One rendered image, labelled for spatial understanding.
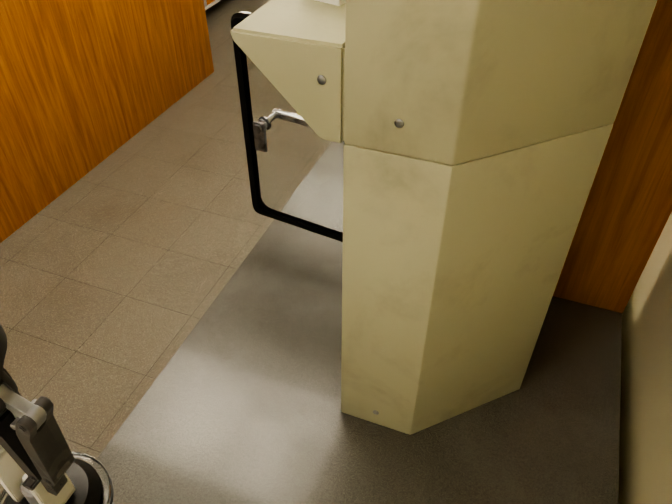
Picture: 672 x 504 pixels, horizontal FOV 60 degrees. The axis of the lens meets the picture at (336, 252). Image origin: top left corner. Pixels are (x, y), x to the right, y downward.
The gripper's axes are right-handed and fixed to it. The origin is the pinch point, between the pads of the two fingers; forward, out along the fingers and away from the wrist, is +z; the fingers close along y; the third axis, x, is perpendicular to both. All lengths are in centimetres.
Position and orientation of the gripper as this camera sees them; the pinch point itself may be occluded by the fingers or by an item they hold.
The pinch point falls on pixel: (32, 477)
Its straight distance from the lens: 62.1
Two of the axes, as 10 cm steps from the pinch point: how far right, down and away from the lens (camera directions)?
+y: -9.3, -2.4, 2.7
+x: -3.6, 6.2, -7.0
